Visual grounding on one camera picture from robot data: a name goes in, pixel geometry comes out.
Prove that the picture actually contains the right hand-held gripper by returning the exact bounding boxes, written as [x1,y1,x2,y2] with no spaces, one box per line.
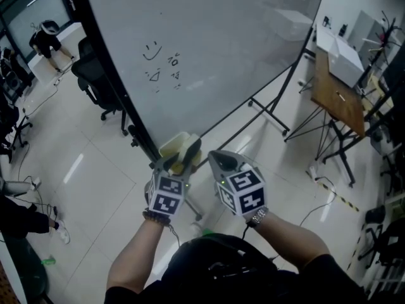
[208,150,266,217]

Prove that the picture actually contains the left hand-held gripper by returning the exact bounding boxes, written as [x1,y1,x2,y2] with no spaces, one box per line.
[146,150,195,218]

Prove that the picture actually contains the cream plastic bin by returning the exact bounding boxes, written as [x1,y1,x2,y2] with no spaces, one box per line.
[158,131,204,174]

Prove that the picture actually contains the person's right forearm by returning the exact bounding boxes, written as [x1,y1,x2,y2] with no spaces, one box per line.
[252,213,332,269]

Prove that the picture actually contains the person's left forearm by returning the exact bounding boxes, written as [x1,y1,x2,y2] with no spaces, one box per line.
[106,218,170,293]

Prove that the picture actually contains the whiteboard on black rolling stand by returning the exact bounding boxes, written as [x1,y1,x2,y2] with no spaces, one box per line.
[65,0,328,221]

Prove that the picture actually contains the silver metal wristwatch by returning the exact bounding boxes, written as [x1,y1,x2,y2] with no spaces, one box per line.
[246,206,269,228]

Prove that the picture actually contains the person's black shirt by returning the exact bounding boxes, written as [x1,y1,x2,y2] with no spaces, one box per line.
[104,234,370,304]

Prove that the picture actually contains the black metal rolling stand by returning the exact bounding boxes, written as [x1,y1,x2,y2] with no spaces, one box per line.
[322,61,405,188]

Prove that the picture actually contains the black mesh office chair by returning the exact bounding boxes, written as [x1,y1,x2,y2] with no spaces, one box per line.
[71,36,130,136]

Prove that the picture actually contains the yellow black floor tape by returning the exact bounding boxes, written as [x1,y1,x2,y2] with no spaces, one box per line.
[316,180,365,272]

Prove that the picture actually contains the white rectangular case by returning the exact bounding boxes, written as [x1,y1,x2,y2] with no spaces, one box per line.
[327,38,365,88]

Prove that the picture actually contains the white low cabinet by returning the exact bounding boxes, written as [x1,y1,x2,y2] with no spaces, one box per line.
[316,25,341,56]

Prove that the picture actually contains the black swivel chair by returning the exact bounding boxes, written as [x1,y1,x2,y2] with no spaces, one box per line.
[0,84,34,164]

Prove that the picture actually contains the white bench counter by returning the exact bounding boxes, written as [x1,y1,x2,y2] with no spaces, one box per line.
[28,22,85,84]

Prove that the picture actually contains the dark green armchair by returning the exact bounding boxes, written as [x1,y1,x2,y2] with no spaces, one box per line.
[6,232,48,300]

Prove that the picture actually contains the black armchair with star base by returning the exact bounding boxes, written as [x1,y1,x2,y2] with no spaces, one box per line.
[357,204,405,270]

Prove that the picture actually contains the white round table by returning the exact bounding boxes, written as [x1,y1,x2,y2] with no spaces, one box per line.
[0,232,28,304]

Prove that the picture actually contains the grey metal cabinet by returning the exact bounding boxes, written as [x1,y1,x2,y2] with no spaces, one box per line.
[347,9,383,52]

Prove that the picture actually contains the black coat rack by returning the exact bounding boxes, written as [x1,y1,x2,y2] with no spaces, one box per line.
[360,9,402,85]

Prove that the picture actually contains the dark beaded bracelet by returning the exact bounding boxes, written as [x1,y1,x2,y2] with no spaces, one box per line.
[142,210,171,227]

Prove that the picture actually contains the black floor cable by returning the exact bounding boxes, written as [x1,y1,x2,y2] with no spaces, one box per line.
[299,175,338,227]

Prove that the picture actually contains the wooden table with wire legs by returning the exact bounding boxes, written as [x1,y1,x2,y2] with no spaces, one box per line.
[283,46,368,164]

